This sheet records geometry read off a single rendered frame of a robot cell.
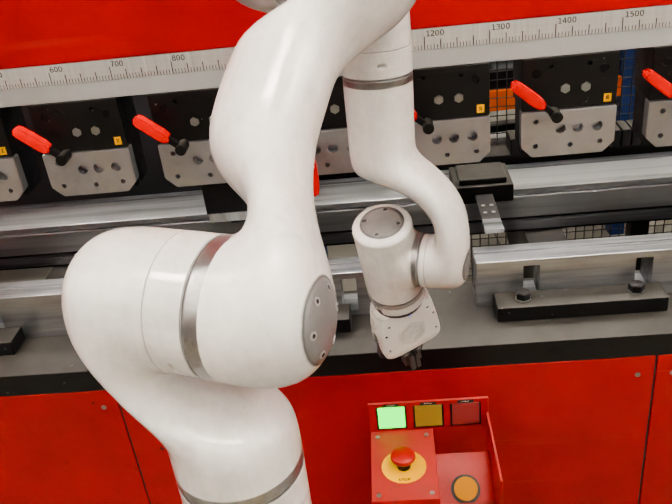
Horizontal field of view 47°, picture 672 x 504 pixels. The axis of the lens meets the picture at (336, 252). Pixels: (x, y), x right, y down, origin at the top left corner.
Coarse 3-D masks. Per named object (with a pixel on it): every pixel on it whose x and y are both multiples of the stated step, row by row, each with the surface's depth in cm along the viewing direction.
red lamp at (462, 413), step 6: (474, 402) 129; (456, 408) 129; (462, 408) 129; (468, 408) 129; (474, 408) 129; (456, 414) 130; (462, 414) 130; (468, 414) 130; (474, 414) 130; (456, 420) 130; (462, 420) 130; (468, 420) 130; (474, 420) 130
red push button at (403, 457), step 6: (396, 450) 124; (402, 450) 124; (408, 450) 124; (396, 456) 123; (402, 456) 123; (408, 456) 123; (414, 456) 123; (396, 462) 122; (402, 462) 122; (408, 462) 122; (402, 468) 124; (408, 468) 124
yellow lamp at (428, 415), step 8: (416, 408) 129; (424, 408) 129; (432, 408) 129; (440, 408) 129; (416, 416) 130; (424, 416) 130; (432, 416) 130; (440, 416) 130; (416, 424) 131; (424, 424) 131; (432, 424) 131; (440, 424) 131
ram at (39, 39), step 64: (0, 0) 119; (64, 0) 118; (128, 0) 118; (192, 0) 118; (448, 0) 117; (512, 0) 116; (576, 0) 116; (640, 0) 116; (0, 64) 124; (448, 64) 122
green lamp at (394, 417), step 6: (378, 408) 130; (384, 408) 130; (390, 408) 130; (396, 408) 130; (402, 408) 130; (378, 414) 130; (384, 414) 130; (390, 414) 130; (396, 414) 130; (402, 414) 130; (378, 420) 131; (384, 420) 131; (390, 420) 131; (396, 420) 131; (402, 420) 131; (384, 426) 132; (390, 426) 132; (396, 426) 132; (402, 426) 131
